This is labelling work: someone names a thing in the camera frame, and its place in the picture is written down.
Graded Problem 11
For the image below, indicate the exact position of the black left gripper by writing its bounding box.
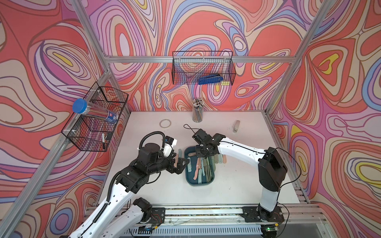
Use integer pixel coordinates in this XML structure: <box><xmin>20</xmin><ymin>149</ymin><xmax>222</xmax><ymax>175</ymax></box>
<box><xmin>146</xmin><ymin>151</ymin><xmax>190</xmax><ymax>177</ymax></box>

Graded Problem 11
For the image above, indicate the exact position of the olive green folding knife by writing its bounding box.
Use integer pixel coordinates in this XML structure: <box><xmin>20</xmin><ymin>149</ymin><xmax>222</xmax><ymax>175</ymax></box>
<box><xmin>213</xmin><ymin>154</ymin><xmax>219</xmax><ymax>164</ymax></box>

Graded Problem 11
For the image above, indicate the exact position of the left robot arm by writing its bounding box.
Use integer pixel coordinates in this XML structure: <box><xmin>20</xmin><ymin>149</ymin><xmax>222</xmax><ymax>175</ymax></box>
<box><xmin>69</xmin><ymin>139</ymin><xmax>189</xmax><ymax>238</ymax></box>

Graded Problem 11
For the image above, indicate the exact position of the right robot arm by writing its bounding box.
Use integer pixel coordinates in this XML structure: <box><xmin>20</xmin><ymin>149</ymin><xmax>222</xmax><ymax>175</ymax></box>
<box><xmin>192</xmin><ymin>129</ymin><xmax>288</xmax><ymax>222</ymax></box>

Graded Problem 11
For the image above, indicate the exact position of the pink ceramic fruit knife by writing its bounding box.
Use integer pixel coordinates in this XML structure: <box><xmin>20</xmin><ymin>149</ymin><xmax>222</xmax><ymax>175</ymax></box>
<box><xmin>193</xmin><ymin>158</ymin><xmax>201</xmax><ymax>180</ymax></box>

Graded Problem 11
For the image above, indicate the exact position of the teal plastic storage box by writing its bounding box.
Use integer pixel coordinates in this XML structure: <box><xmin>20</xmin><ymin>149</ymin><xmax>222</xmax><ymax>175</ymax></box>
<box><xmin>184</xmin><ymin>146</ymin><xmax>215</xmax><ymax>186</ymax></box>

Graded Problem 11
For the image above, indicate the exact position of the pencil holder cup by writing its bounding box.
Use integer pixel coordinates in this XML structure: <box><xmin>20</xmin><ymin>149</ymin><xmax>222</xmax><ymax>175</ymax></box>
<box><xmin>192</xmin><ymin>98</ymin><xmax>204</xmax><ymax>123</ymax></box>

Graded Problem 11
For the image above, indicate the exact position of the masking tape roll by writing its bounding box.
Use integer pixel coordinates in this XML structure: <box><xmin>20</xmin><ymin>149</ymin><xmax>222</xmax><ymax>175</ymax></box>
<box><xmin>159</xmin><ymin>119</ymin><xmax>172</xmax><ymax>129</ymax></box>

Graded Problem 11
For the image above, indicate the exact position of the blue tool in basket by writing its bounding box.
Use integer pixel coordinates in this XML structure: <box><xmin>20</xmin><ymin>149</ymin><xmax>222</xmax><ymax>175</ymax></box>
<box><xmin>197</xmin><ymin>74</ymin><xmax>223</xmax><ymax>85</ymax></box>

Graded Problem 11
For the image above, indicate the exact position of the clear bottle blue cap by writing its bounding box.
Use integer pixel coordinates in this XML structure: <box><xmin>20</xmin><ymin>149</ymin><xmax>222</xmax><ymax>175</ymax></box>
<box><xmin>72</xmin><ymin>99</ymin><xmax>118</xmax><ymax>124</ymax></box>

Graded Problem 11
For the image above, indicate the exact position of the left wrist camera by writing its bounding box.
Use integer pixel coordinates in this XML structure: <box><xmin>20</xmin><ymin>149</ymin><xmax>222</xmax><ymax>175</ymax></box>
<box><xmin>164</xmin><ymin>136</ymin><xmax>177</xmax><ymax>149</ymax></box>

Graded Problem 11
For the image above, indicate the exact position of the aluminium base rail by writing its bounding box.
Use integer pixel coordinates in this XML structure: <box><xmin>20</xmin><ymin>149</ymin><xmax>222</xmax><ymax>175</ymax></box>
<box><xmin>86</xmin><ymin>203</ymin><xmax>322</xmax><ymax>227</ymax></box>

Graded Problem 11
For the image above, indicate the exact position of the black wire basket back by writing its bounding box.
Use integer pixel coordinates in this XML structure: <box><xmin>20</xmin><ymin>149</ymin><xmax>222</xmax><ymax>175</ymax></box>
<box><xmin>172</xmin><ymin>50</ymin><xmax>236</xmax><ymax>86</ymax></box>

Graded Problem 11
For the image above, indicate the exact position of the black wire basket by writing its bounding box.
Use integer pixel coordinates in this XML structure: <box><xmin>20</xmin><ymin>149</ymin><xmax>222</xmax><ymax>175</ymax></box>
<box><xmin>61</xmin><ymin>82</ymin><xmax>129</xmax><ymax>152</ymax></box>
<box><xmin>172</xmin><ymin>50</ymin><xmax>236</xmax><ymax>86</ymax></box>

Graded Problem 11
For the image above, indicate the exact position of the black wire basket left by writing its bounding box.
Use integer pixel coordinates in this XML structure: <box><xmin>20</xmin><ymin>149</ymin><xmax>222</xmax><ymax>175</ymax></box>
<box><xmin>61</xmin><ymin>82</ymin><xmax>129</xmax><ymax>152</ymax></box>

